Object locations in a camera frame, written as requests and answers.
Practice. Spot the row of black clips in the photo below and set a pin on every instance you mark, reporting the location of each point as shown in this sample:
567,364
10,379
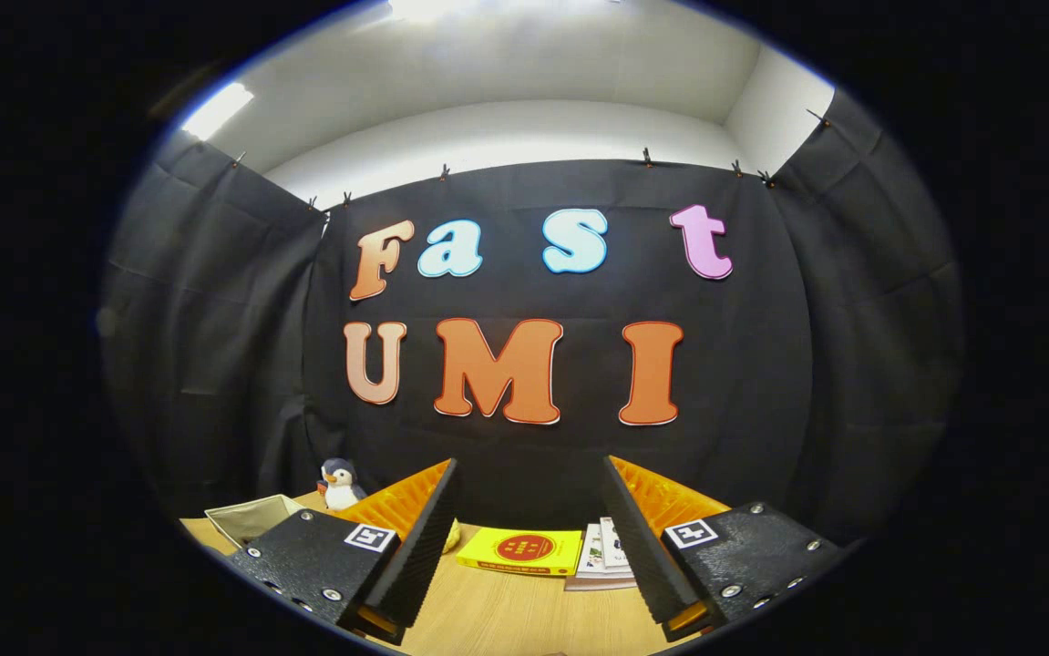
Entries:
444,171

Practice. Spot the cream fabric storage box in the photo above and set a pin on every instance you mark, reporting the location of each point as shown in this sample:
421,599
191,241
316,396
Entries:
251,519

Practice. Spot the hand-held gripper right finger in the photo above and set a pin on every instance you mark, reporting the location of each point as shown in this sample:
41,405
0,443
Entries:
647,547

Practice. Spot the yellow book with red circle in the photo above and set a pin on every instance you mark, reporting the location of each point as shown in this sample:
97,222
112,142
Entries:
519,549

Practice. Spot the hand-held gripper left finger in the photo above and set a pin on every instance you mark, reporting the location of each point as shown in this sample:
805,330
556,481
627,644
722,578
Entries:
415,547

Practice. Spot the brown book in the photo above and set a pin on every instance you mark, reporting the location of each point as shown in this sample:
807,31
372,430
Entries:
597,584

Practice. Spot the round yellow plush cushion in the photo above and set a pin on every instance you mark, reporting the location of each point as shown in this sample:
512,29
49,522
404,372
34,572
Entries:
451,538

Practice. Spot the penguin plush toy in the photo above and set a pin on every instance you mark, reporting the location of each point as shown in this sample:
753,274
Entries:
340,487

